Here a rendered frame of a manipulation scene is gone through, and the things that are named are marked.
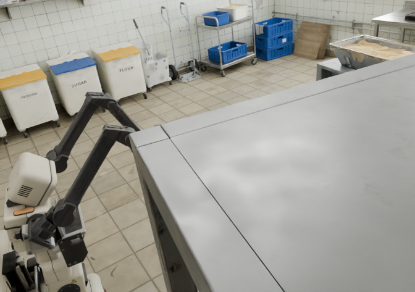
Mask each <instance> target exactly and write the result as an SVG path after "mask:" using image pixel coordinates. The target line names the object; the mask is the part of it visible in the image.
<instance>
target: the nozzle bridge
mask: <svg viewBox="0 0 415 292"><path fill-rule="evenodd" d="M354 70H355V69H352V68H349V67H345V66H343V65H341V63H340V61H339V60H338V58H336V59H332V60H327V61H325V62H320V63H318V64H317V73H316V81H318V80H322V79H325V78H329V77H333V76H336V75H339V74H343V73H347V72H350V71H354Z"/></svg>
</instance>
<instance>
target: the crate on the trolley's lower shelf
mask: <svg viewBox="0 0 415 292"><path fill-rule="evenodd" d="M237 44H240V46H237ZM220 46H222V48H221V49H220V50H221V57H222V63H223V64H224V63H227V62H230V61H232V60H235V59H237V58H240V57H243V56H245V55H247V44H246V43H241V42H236V41H229V42H226V43H224V44H221V45H220ZM218 47H219V45H218V46H214V47H212V48H209V49H207V50H208V56H209V60H211V61H214V62H219V63H220V54H219V49H218Z"/></svg>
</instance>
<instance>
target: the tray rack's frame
mask: <svg viewBox="0 0 415 292"><path fill-rule="evenodd" d="M161 128H162V129H163V131H164V132H165V134H166V135H167V136H168V137H169V139H166V140H163V141H159V142H156V143H153V144H149V145H146V146H142V147H139V148H137V149H136V152H137V155H138V160H139V163H140V168H141V173H142V176H143V178H144V180H145V183H146V185H147V187H148V189H149V191H150V193H151V195H152V197H153V199H154V201H155V203H156V205H157V208H158V209H159V212H160V213H161V215H162V218H163V219H164V221H165V223H166V225H167V228H168V229H169V231H170V234H171V236H172V238H173V240H174V242H175V244H176V246H177V248H178V250H179V252H180V254H181V256H182V259H183V261H184V263H185V265H186V267H187V269H188V271H189V273H190V275H191V277H192V279H193V281H194V283H195V285H196V287H197V289H198V291H199V292H415V53H414V54H410V55H407V56H403V57H399V58H397V59H392V60H388V61H386V62H382V63H379V64H375V65H371V66H368V67H364V68H361V69H357V70H354V71H350V72H347V73H343V74H339V75H336V76H333V77H329V78H325V79H322V80H318V81H314V82H311V83H307V84H305V85H300V86H296V87H294V88H290V89H287V90H283V91H279V92H276V93H272V94H268V95H265V96H261V97H258V98H254V99H250V100H247V101H243V102H239V103H237V104H232V105H230V106H226V107H222V108H219V109H215V110H213V111H208V112H204V113H202V114H198V115H194V116H191V117H187V118H184V119H180V120H176V121H173V122H169V123H165V124H162V125H161Z"/></svg>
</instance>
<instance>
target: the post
mask: <svg viewBox="0 0 415 292"><path fill-rule="evenodd" d="M129 139H130V144H131V147H132V151H133V156H134V159H135V164H136V169H137V172H138V176H139V179H140V184H141V189H142V192H143V196H144V199H145V204H146V208H147V211H148V217H149V221H150V224H151V229H152V232H153V236H154V241H155V244H156V249H157V253H158V256H159V261H160V265H161V269H162V274H163V277H164V281H165V284H166V289H167V292H198V290H197V287H196V285H195V283H194V281H193V279H192V277H191V275H190V273H189V271H188V269H187V267H186V265H185V263H184V261H183V259H182V256H181V254H180V252H179V250H178V248H177V246H176V244H175V242H174V240H173V238H172V236H171V234H170V231H169V229H168V228H167V225H166V223H165V221H164V219H163V218H162V215H161V213H160V212H159V209H158V208H157V205H156V203H155V201H154V199H153V197H152V195H151V193H150V191H149V189H148V187H147V185H146V183H145V180H144V178H143V176H142V173H141V168H140V163H139V160H138V155H137V152H136V149H137V148H139V147H142V146H146V145H149V144H153V143H156V142H159V141H163V140H166V139H169V137H168V136H167V135H166V134H165V132H164V131H163V129H162V128H161V127H160V126H155V127H151V128H147V129H145V130H140V131H136V132H134V133H130V134H129Z"/></svg>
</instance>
